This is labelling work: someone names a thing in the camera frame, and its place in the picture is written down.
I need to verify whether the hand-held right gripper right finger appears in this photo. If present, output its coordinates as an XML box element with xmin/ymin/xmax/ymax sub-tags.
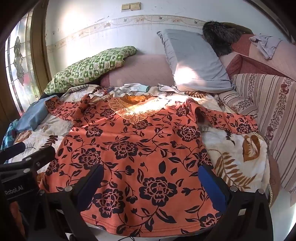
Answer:
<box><xmin>198</xmin><ymin>164</ymin><xmax>274</xmax><ymax>241</ymax></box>

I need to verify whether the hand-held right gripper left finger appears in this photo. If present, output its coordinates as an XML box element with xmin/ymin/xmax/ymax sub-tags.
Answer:
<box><xmin>38</xmin><ymin>163</ymin><xmax>105</xmax><ymax>241</ymax></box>

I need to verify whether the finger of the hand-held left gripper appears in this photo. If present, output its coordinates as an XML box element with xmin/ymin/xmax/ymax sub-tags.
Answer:
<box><xmin>0</xmin><ymin>146</ymin><xmax>56</xmax><ymax>173</ymax></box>
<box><xmin>0</xmin><ymin>142</ymin><xmax>26</xmax><ymax>161</ymax></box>

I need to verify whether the orange floral shirt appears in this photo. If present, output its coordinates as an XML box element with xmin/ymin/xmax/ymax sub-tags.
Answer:
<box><xmin>39</xmin><ymin>94</ymin><xmax>259</xmax><ymax>238</ymax></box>

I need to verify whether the teal patterned cloth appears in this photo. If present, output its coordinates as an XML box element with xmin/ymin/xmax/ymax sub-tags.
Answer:
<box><xmin>1</xmin><ymin>119</ymin><xmax>20</xmax><ymax>150</ymax></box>

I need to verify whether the blue cloth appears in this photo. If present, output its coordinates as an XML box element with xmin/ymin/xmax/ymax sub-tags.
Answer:
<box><xmin>13</xmin><ymin>95</ymin><xmax>59</xmax><ymax>133</ymax></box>

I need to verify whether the white leaf-print blanket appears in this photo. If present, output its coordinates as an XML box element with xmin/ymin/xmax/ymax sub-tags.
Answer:
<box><xmin>13</xmin><ymin>83</ymin><xmax>277</xmax><ymax>207</ymax></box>

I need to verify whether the stained glass window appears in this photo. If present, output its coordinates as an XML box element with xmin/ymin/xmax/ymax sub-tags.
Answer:
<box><xmin>5</xmin><ymin>13</ymin><xmax>40</xmax><ymax>115</ymax></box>

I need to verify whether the striped floral sofa cushion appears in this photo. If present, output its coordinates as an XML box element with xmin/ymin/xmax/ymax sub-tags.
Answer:
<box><xmin>217</xmin><ymin>73</ymin><xmax>296</xmax><ymax>193</ymax></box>

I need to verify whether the green patterned pillow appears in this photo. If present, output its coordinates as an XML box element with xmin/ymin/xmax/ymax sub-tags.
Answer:
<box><xmin>43</xmin><ymin>46</ymin><xmax>137</xmax><ymax>95</ymax></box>

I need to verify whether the white and teal sock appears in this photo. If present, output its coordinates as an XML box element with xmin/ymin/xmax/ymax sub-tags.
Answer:
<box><xmin>120</xmin><ymin>83</ymin><xmax>150</xmax><ymax>97</ymax></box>

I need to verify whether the white crumpled cloth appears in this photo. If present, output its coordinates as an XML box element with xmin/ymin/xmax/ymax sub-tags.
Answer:
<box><xmin>158</xmin><ymin>83</ymin><xmax>186</xmax><ymax>93</ymax></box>

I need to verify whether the pink mattress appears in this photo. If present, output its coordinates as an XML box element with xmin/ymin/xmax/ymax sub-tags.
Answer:
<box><xmin>100</xmin><ymin>54</ymin><xmax>175</xmax><ymax>88</ymax></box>

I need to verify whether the grey pillow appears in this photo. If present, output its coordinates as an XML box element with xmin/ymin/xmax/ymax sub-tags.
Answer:
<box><xmin>157</xmin><ymin>29</ymin><xmax>236</xmax><ymax>93</ymax></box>

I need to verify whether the reddish pink quilt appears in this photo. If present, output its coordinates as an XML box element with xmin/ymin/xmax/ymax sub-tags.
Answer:
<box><xmin>218</xmin><ymin>34</ymin><xmax>296</xmax><ymax>80</ymax></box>

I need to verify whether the dark furry cushion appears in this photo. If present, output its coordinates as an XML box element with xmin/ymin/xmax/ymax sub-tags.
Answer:
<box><xmin>202</xmin><ymin>21</ymin><xmax>253</xmax><ymax>57</ymax></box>

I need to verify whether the grey crumpled cloth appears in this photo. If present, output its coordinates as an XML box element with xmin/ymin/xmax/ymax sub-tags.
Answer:
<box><xmin>249</xmin><ymin>34</ymin><xmax>283</xmax><ymax>60</ymax></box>

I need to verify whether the wooden window frame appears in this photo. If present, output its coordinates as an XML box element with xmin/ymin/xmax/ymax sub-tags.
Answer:
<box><xmin>30</xmin><ymin>0</ymin><xmax>53</xmax><ymax>100</ymax></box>

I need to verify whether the beige wall switch panel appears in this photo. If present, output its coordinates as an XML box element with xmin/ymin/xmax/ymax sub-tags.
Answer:
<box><xmin>121</xmin><ymin>2</ymin><xmax>142</xmax><ymax>11</ymax></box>

